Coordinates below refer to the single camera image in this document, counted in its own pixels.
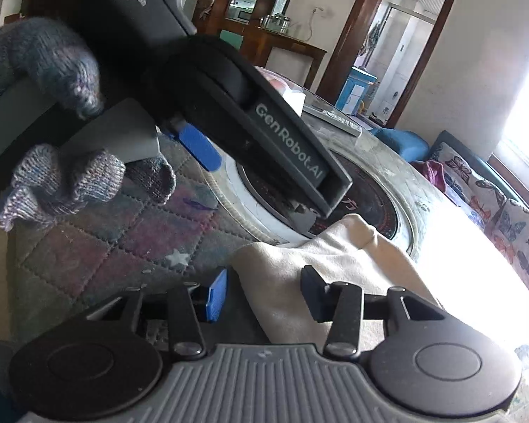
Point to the wall socket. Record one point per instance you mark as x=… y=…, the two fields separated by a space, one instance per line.
x=319 y=10

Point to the cream sweater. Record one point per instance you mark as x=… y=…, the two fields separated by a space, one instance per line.
x=291 y=255

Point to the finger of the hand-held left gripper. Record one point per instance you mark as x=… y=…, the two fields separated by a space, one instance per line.
x=198 y=150
x=306 y=220

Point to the blue sofa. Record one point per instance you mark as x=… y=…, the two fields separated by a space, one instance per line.
x=401 y=143

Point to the metal pots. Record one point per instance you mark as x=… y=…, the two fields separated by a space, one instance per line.
x=275 y=23

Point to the black round induction cooktop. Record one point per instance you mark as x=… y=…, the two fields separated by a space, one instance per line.
x=372 y=202

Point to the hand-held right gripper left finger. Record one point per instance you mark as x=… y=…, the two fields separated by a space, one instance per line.
x=216 y=295

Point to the wooden side table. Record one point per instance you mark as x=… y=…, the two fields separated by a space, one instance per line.
x=286 y=44

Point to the blue cabinet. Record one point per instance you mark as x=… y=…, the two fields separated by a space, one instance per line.
x=357 y=88

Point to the white tissue pack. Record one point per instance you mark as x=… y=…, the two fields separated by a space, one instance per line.
x=291 y=97

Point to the person's left hand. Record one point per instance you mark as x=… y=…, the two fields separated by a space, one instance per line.
x=48 y=53

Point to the white remote control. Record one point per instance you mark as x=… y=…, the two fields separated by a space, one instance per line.
x=335 y=121

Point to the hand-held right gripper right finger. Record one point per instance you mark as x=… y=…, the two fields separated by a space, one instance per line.
x=314 y=295

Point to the brown wooden door frame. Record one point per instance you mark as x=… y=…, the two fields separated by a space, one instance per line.
x=348 y=31

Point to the pink cloth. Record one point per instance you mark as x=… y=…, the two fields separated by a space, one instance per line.
x=430 y=174

